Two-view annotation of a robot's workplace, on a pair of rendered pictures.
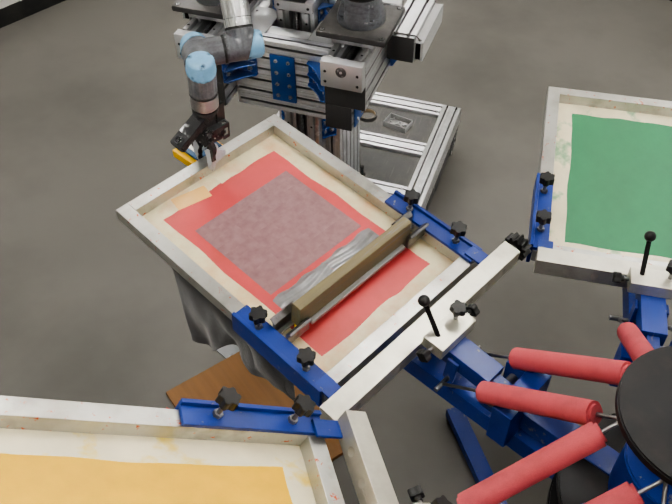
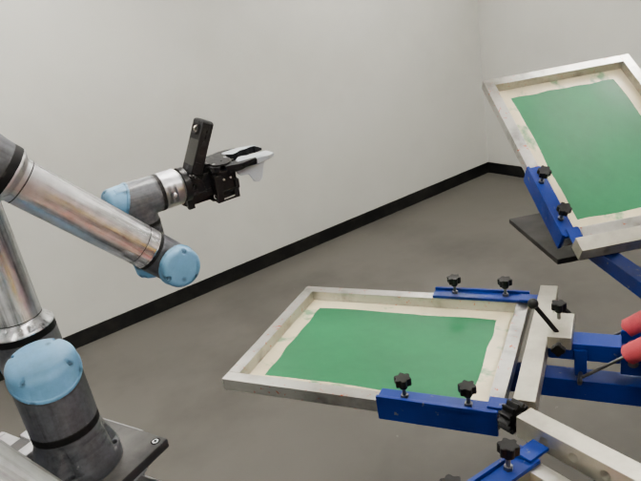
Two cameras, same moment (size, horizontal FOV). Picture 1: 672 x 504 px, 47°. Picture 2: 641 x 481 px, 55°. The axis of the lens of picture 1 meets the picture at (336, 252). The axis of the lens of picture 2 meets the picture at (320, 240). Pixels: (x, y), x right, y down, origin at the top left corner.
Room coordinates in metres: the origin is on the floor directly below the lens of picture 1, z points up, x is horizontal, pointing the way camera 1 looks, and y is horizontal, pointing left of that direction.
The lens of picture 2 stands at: (1.48, 0.67, 1.96)
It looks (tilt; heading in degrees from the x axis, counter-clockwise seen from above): 21 degrees down; 283
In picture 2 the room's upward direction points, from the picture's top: 10 degrees counter-clockwise
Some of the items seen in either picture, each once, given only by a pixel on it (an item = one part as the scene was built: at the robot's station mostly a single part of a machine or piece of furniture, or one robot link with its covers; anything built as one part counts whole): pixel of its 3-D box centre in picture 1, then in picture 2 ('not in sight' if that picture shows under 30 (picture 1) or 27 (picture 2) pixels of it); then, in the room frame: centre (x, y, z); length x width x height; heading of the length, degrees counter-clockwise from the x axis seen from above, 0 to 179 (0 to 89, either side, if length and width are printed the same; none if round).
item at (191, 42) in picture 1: (202, 52); not in sight; (1.80, 0.35, 1.38); 0.11 x 0.11 x 0.08; 15
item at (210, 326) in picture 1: (236, 338); not in sight; (1.34, 0.29, 0.74); 0.46 x 0.04 x 0.42; 45
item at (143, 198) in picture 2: not in sight; (134, 201); (2.08, -0.38, 1.65); 0.11 x 0.08 x 0.09; 45
